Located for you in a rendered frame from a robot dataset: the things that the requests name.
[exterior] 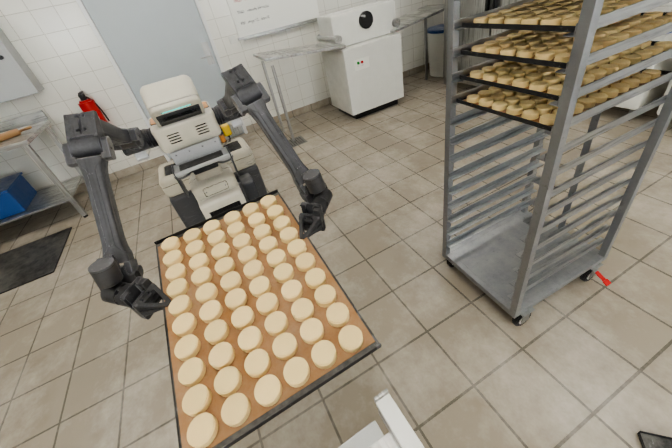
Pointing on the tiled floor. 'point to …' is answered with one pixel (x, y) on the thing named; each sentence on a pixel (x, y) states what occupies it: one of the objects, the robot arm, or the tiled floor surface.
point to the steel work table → (61, 193)
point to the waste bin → (436, 49)
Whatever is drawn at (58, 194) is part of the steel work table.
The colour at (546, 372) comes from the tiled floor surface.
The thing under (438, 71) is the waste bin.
